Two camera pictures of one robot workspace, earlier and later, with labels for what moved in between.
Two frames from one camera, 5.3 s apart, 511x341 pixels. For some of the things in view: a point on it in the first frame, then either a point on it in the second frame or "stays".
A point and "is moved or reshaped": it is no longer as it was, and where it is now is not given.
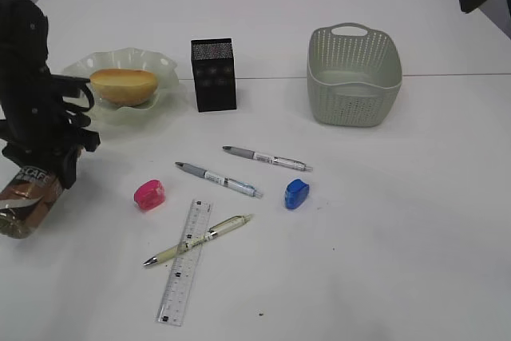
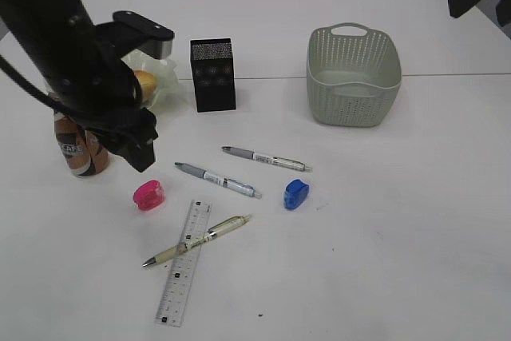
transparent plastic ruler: x=180 y=287 stays
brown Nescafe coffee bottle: x=25 y=200 is moved or reshaped
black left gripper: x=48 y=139 to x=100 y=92
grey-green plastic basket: x=354 y=75 stays
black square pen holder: x=214 y=74 stays
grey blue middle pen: x=221 y=180 stays
